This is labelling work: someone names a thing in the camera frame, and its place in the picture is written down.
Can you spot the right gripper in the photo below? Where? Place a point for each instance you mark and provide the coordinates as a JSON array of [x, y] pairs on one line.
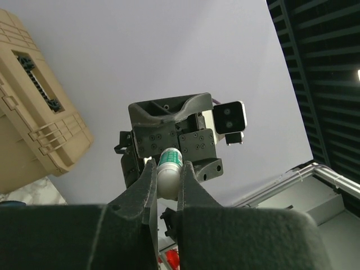
[[188, 129]]

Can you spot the white green glue stick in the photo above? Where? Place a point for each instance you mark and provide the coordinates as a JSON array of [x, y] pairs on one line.
[[168, 173]]

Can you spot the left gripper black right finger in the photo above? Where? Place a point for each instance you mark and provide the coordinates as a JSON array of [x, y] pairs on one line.
[[211, 236]]

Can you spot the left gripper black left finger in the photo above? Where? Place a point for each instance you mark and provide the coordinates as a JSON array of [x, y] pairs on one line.
[[120, 235]]

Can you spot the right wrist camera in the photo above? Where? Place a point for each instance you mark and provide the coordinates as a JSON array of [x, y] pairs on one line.
[[230, 120]]

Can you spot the tan plastic tool case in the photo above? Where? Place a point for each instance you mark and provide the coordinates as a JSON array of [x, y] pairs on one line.
[[42, 133]]

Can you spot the aluminium frame rail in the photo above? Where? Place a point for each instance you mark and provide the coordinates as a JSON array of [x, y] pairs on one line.
[[308, 181]]

